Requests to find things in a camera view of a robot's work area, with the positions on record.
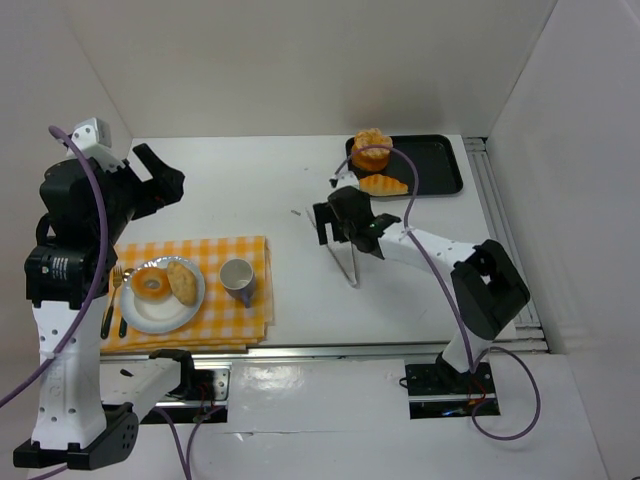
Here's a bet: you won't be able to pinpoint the metal tongs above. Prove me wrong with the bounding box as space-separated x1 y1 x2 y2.
304 205 361 289

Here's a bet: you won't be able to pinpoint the glazed donut bread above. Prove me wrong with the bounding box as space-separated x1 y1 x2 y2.
130 267 172 303

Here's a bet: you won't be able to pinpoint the oval brown bread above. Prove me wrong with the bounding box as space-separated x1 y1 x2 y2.
166 261 198 306

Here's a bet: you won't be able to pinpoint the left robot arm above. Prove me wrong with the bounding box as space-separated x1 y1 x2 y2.
13 144 194 470

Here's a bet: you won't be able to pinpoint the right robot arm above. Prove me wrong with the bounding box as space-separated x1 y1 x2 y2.
313 186 531 376

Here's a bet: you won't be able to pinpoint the striped croissant bread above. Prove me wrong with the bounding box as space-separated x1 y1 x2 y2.
359 174 408 197

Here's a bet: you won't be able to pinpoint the large orange sugared bread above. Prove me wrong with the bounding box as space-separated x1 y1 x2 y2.
351 128 393 173

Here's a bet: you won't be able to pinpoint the black baking tray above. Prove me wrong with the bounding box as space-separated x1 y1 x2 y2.
347 134 464 197

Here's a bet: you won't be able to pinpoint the white plate with blue rim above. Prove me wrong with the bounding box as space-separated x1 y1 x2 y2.
119 256 206 335

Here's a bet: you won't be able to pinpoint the purple mug white inside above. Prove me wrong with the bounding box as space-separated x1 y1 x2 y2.
218 258 257 308

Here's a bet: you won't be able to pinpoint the yellow white checkered cloth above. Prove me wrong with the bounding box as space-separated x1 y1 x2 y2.
101 236 273 354

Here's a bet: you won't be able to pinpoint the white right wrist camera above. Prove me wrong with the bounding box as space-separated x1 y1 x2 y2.
329 171 360 189

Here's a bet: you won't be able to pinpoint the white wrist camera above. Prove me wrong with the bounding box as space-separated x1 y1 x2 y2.
329 171 360 189
69 117 126 173

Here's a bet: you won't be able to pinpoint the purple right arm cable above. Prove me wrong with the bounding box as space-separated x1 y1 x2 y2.
333 145 542 441

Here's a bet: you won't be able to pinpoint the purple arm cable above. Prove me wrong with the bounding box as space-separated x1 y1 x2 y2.
0 124 226 480
333 145 542 441

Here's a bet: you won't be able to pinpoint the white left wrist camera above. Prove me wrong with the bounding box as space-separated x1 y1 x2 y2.
69 117 126 173

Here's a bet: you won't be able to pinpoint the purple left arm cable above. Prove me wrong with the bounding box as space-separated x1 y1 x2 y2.
0 124 226 480

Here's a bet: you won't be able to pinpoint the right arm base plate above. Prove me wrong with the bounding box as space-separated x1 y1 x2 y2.
398 363 500 420

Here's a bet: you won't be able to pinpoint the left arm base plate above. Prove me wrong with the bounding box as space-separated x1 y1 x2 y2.
156 366 231 424

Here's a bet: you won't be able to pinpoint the aluminium rail frame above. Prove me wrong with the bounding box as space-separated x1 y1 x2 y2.
102 135 551 366

